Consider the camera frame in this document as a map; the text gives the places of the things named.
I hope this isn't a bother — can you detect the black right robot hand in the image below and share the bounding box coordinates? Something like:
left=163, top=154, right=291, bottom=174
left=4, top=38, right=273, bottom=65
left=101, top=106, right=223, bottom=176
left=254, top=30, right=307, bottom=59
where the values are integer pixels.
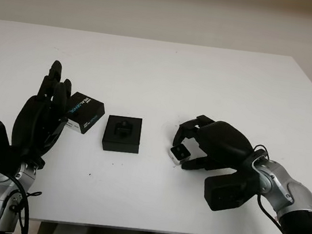
left=168, top=111, right=264, bottom=180

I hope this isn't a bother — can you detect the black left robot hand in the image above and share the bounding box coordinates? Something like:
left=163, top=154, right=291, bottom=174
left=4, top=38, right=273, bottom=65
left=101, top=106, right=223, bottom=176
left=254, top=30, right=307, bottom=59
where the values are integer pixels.
left=7, top=55, right=77, bottom=173

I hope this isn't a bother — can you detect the small silver depth camera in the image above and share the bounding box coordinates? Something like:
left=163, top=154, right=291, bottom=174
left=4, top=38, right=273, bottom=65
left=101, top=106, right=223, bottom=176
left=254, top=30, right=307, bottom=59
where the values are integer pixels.
left=167, top=144, right=192, bottom=168

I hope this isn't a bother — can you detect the black printed box lid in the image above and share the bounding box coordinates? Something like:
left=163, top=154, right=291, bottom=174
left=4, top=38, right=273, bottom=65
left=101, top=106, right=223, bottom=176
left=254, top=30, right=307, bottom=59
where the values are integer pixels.
left=62, top=90, right=108, bottom=138

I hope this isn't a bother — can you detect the black box with lens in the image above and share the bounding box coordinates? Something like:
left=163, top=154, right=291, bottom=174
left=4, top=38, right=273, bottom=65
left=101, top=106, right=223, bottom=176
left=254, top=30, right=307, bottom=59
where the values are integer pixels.
left=100, top=113, right=144, bottom=155

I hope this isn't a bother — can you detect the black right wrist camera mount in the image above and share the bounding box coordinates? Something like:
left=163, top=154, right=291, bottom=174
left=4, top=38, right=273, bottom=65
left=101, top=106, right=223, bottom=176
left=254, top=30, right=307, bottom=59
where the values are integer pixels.
left=200, top=166, right=262, bottom=218

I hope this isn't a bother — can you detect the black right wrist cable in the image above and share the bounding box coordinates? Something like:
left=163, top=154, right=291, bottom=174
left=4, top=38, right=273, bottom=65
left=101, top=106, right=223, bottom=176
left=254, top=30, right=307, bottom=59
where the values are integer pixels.
left=241, top=141, right=294, bottom=228

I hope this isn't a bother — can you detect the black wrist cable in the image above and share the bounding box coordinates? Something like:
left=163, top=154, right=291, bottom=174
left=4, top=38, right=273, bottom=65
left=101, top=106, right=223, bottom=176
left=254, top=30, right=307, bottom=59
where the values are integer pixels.
left=241, top=141, right=294, bottom=228
left=0, top=174, right=45, bottom=234

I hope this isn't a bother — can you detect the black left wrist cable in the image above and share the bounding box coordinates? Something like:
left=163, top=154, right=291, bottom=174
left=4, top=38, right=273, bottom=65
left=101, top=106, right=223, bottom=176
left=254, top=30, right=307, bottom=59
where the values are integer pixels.
left=0, top=174, right=45, bottom=234

